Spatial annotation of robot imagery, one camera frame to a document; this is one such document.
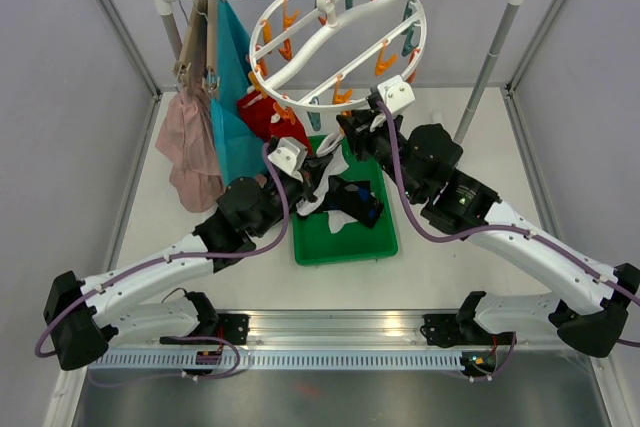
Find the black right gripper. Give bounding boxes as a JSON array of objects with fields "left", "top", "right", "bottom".
[{"left": 338, "top": 108, "right": 423, "bottom": 202}]

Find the white sock with black stripes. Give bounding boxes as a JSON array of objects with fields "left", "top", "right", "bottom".
[{"left": 296, "top": 133, "right": 348, "bottom": 217}]

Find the red christmas sock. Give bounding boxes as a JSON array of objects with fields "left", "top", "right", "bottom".
[
  {"left": 236, "top": 91, "right": 275, "bottom": 141},
  {"left": 269, "top": 112, "right": 313, "bottom": 154}
]

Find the orange clothes peg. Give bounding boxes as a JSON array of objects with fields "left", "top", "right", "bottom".
[
  {"left": 273, "top": 102, "right": 297, "bottom": 125},
  {"left": 248, "top": 71, "right": 268, "bottom": 99}
]

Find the white round clip hanger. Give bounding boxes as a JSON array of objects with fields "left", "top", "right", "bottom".
[{"left": 248, "top": 0, "right": 428, "bottom": 113}]

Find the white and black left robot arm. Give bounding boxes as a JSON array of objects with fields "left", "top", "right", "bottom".
[{"left": 34, "top": 146, "right": 333, "bottom": 371}]

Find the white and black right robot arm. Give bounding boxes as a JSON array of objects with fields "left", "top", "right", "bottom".
[{"left": 336, "top": 109, "right": 639, "bottom": 358}]

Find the beige clothes hanger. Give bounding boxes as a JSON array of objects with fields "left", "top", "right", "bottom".
[{"left": 173, "top": 0, "right": 220, "bottom": 99}]

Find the teal clothes peg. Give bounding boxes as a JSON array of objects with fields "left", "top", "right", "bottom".
[{"left": 307, "top": 111, "right": 322, "bottom": 132}]

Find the teal hanging garment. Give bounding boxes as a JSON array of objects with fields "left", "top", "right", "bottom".
[{"left": 211, "top": 0, "right": 266, "bottom": 185}]

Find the green plastic tray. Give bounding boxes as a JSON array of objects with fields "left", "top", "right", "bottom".
[{"left": 293, "top": 141, "right": 398, "bottom": 266}]

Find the orange peg on crossbar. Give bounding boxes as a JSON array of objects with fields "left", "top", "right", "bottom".
[{"left": 374, "top": 39, "right": 398, "bottom": 76}]

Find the pink hanging garment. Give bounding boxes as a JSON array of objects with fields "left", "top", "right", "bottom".
[{"left": 155, "top": 85, "right": 224, "bottom": 213}]

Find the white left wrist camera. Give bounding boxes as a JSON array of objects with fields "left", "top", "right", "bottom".
[{"left": 267, "top": 137, "right": 308, "bottom": 178}]

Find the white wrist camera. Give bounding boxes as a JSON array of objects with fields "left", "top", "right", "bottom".
[
  {"left": 374, "top": 75, "right": 415, "bottom": 116},
  {"left": 267, "top": 137, "right": 308, "bottom": 178}
]

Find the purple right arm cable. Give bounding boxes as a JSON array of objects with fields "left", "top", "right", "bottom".
[{"left": 375, "top": 100, "right": 640, "bottom": 306}]

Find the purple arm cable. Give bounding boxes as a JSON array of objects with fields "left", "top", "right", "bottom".
[
  {"left": 33, "top": 142, "right": 294, "bottom": 359},
  {"left": 375, "top": 100, "right": 640, "bottom": 306}
]

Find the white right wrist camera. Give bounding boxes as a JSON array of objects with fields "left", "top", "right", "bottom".
[{"left": 374, "top": 75, "right": 415, "bottom": 116}]

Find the aluminium mounting rail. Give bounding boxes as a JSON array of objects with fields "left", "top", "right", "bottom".
[{"left": 99, "top": 309, "right": 614, "bottom": 348}]

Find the white slotted cable duct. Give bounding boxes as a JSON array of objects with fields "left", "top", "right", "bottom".
[{"left": 90, "top": 348, "right": 463, "bottom": 372}]

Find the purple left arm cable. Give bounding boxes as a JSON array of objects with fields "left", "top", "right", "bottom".
[{"left": 33, "top": 142, "right": 294, "bottom": 359}]

